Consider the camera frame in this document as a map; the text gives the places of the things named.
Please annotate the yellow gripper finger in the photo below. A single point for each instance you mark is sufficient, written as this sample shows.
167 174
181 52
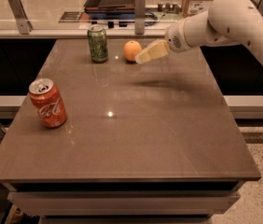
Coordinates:
157 45
146 55

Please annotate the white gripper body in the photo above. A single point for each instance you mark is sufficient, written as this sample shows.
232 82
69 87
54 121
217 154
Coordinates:
174 38

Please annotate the orange fruit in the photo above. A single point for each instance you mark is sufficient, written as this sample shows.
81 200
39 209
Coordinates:
131 49

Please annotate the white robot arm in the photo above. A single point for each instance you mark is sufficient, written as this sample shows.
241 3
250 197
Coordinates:
226 22

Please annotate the green soda can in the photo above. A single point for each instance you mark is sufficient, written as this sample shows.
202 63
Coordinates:
97 43

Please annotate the red coke can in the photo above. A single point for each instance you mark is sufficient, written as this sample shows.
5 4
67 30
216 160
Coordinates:
47 100

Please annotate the middle metal glass bracket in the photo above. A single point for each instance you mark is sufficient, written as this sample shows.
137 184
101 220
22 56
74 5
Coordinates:
139 17

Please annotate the left metal glass bracket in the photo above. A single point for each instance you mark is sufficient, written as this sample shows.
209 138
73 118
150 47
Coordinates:
23 24

